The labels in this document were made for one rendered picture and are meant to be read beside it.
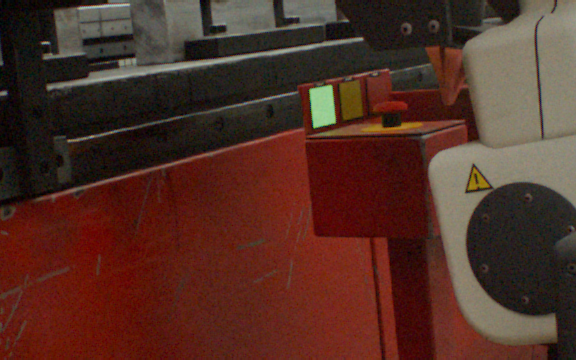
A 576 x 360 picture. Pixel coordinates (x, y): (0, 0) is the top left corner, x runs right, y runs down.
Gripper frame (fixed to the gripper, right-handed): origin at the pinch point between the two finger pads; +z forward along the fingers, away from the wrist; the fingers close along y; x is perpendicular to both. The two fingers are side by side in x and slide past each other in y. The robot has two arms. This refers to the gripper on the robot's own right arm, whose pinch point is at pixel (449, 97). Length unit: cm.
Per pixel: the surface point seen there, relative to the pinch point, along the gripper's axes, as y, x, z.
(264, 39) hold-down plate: 34.5, -8.6, -0.5
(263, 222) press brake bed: 21.3, 6.4, 20.2
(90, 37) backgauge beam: 66, -6, 4
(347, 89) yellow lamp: 10.7, 6.0, 0.4
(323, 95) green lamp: 10.7, 11.3, 0.5
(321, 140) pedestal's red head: 7.8, 15.2, 4.8
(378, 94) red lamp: 10.4, -0.9, 1.8
